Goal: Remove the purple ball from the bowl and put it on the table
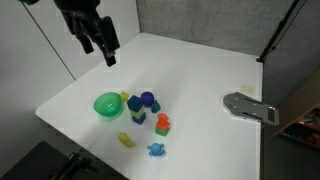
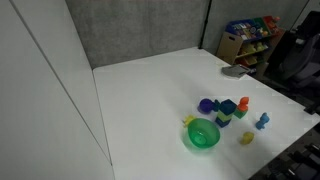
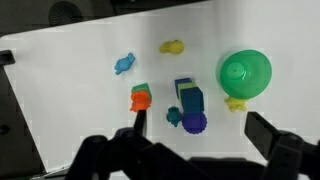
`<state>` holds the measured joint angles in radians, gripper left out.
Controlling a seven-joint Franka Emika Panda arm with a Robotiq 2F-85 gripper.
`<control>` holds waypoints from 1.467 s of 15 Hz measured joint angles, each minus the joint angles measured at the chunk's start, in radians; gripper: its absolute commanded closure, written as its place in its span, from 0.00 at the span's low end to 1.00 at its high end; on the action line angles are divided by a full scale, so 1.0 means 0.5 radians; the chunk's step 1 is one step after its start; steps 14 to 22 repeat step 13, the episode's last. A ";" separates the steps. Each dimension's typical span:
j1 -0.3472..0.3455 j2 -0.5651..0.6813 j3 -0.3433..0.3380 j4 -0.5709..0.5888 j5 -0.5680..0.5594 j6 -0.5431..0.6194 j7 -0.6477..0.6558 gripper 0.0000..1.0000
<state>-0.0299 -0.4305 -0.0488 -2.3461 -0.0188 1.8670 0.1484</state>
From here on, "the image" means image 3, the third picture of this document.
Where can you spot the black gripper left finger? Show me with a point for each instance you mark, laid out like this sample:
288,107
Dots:
140,120

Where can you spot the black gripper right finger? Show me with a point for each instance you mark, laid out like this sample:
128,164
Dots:
263,133

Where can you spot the purple spiky ball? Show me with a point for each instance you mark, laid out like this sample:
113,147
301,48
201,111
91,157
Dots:
194,123

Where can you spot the green plastic bowl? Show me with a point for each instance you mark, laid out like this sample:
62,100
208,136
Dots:
246,74

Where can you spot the orange toy animal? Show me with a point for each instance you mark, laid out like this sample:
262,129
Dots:
140,101

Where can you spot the teal toy animal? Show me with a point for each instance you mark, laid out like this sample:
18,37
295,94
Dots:
173,116

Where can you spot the small yellow toy animal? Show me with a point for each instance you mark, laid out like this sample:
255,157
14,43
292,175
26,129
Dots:
236,104

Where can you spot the blue block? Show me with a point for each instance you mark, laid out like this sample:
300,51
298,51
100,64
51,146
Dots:
192,100

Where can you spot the dark navy block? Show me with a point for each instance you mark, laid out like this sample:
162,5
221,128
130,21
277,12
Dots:
181,82

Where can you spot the lime green block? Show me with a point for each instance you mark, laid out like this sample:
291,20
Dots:
186,86

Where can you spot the light blue toy animal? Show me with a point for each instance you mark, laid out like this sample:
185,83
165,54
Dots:
124,63

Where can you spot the grey metal mounting plate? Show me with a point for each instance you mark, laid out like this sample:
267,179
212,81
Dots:
55,174

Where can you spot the black round fan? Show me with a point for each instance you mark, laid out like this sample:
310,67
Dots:
65,13

